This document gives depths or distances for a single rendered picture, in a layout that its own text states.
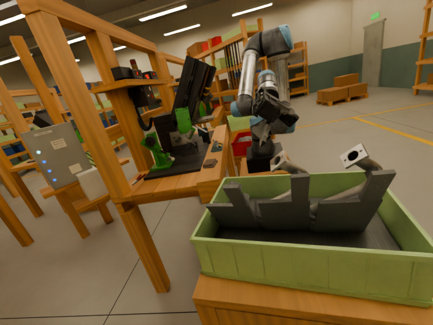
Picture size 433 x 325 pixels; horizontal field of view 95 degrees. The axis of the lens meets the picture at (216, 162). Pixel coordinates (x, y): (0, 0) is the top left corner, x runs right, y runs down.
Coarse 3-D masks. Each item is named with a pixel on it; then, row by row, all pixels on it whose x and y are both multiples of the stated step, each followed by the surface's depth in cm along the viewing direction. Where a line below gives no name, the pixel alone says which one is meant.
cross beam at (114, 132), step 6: (162, 108) 234; (144, 114) 187; (150, 114) 199; (156, 114) 213; (144, 120) 185; (114, 126) 139; (108, 132) 132; (114, 132) 138; (120, 132) 145; (114, 138) 136
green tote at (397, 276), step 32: (224, 192) 95; (256, 192) 96; (320, 192) 86; (416, 224) 50; (224, 256) 62; (256, 256) 58; (288, 256) 55; (320, 256) 51; (352, 256) 48; (384, 256) 46; (416, 256) 43; (320, 288) 55; (352, 288) 53; (384, 288) 50; (416, 288) 47
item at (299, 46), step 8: (296, 48) 844; (304, 48) 838; (288, 64) 903; (296, 64) 864; (304, 64) 902; (240, 72) 903; (256, 72) 897; (304, 72) 883; (296, 80) 887; (304, 80) 926; (256, 88) 916; (296, 88) 911; (304, 88) 906
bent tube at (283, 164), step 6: (282, 150) 53; (276, 156) 54; (282, 156) 52; (270, 162) 55; (276, 162) 55; (282, 162) 51; (288, 162) 52; (276, 168) 52; (282, 168) 53; (288, 168) 53; (294, 168) 53; (300, 168) 54; (288, 192) 63; (276, 198) 67; (282, 198) 65
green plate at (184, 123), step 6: (180, 108) 164; (186, 108) 164; (180, 114) 165; (186, 114) 164; (180, 120) 166; (186, 120) 165; (180, 126) 166; (186, 126) 166; (180, 132) 167; (186, 132) 166
